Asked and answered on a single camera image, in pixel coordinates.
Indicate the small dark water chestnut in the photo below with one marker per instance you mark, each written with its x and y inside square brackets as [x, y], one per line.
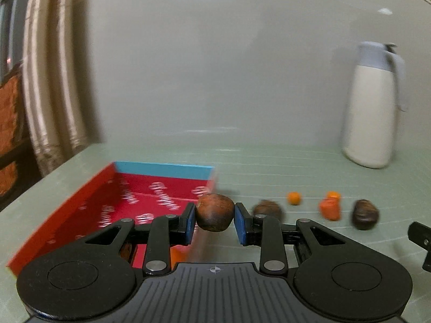
[267, 208]

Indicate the beige satin curtain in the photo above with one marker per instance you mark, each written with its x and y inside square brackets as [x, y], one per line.
[57, 91]

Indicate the window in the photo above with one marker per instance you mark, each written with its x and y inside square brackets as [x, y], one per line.
[8, 23]

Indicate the wooden chair with orange cushion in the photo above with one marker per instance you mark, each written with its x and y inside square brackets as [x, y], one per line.
[10, 124]

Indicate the orange carrot toy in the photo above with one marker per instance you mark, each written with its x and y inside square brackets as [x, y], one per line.
[330, 209]

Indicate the white jug with grey lid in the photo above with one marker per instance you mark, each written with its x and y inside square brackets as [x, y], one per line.
[368, 114]

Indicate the mandarin orange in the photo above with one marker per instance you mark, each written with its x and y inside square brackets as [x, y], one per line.
[179, 254]
[126, 251]

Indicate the colourful cardboard box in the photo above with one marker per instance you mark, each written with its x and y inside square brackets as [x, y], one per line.
[144, 188]

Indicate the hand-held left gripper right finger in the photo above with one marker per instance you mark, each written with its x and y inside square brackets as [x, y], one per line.
[240, 223]

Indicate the small orange kumquat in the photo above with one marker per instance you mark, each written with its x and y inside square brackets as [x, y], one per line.
[294, 198]
[333, 194]

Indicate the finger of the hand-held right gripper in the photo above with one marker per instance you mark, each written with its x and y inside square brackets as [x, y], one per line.
[421, 237]

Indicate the large dark water chestnut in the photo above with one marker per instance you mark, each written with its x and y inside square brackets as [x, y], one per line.
[365, 214]

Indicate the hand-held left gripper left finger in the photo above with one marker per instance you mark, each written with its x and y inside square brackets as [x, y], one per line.
[189, 223]

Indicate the brown round fruit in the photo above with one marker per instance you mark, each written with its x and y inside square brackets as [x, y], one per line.
[214, 212]

